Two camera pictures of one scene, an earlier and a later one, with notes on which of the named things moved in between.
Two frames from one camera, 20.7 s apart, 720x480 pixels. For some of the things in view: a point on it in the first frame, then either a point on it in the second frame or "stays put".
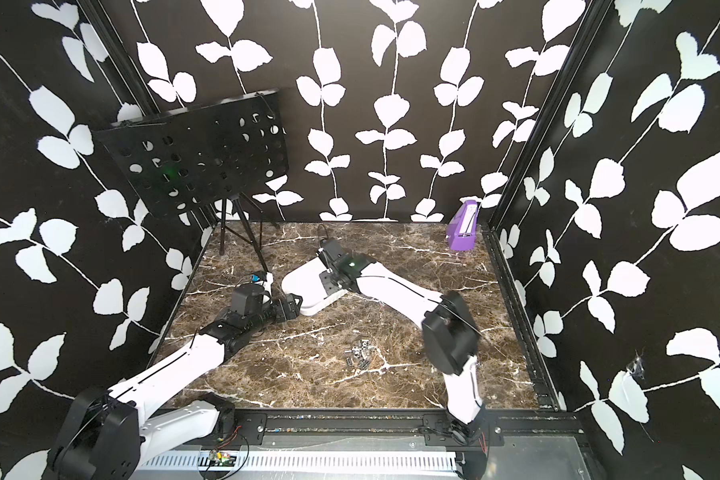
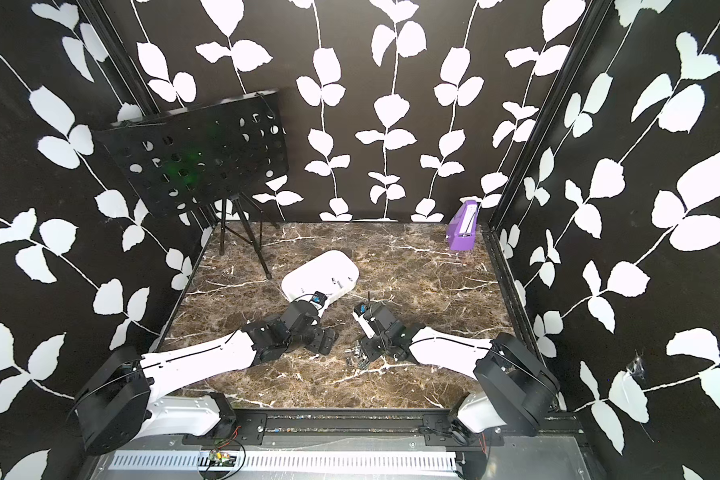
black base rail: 396,430 stays put
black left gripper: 293,310 to 318,345
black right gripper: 324,277 to 369,353
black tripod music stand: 201,154 stays put
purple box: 462,228 stays put
